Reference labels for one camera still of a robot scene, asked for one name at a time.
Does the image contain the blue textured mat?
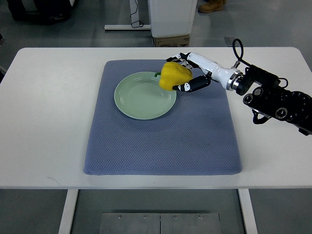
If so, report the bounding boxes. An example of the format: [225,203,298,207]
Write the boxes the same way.
[83,59,242,176]

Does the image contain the white bin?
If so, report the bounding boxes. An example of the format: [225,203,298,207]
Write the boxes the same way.
[148,0,197,38]

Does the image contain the yellow bell pepper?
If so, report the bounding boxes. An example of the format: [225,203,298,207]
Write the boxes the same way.
[154,62,193,91]

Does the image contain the black power cable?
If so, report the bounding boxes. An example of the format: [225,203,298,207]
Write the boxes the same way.
[130,0,145,28]

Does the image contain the tan work boot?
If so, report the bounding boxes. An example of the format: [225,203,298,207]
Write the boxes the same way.
[198,0,227,14]

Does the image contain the white desk foot bar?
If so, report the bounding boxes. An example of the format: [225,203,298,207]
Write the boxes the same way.
[104,24,151,31]

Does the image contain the right white table leg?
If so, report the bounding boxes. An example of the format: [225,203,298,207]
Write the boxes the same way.
[238,189,258,234]

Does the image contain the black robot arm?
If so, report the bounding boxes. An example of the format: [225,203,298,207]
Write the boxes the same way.
[230,39,312,136]

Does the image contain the left white table leg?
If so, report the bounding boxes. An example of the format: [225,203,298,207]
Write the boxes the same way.
[58,189,78,234]

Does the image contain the cardboard box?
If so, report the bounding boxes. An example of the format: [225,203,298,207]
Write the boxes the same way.
[153,35,190,47]

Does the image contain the light green plate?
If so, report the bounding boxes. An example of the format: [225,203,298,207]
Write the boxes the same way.
[114,72,176,120]

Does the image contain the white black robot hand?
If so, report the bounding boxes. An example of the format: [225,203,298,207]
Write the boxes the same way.
[166,53,243,92]

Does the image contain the white table leg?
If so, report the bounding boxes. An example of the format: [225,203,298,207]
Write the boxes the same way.
[238,189,258,234]
[58,189,78,234]

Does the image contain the small grey floor plate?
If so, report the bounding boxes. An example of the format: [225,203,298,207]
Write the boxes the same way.
[224,37,235,46]

